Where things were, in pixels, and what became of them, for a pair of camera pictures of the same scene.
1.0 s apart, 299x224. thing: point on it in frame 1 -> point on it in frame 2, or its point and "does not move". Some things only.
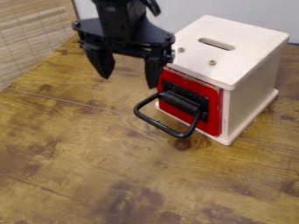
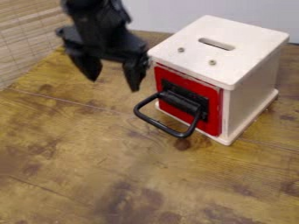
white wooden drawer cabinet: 238,58 does not move
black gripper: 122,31 -> 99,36
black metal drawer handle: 182,96 does not move
